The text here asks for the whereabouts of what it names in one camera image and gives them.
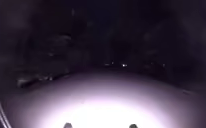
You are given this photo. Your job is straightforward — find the pale paved path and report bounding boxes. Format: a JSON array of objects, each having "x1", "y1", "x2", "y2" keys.
[{"x1": 0, "y1": 66, "x2": 206, "y2": 128}]

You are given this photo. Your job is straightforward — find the dark trees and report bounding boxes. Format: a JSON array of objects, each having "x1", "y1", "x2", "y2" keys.
[{"x1": 10, "y1": 6, "x2": 105, "y2": 84}]

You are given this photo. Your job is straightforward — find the robot's own part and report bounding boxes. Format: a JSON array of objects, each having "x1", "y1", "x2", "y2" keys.
[
  {"x1": 63, "y1": 122, "x2": 73, "y2": 128},
  {"x1": 128, "y1": 123, "x2": 139, "y2": 128}
]

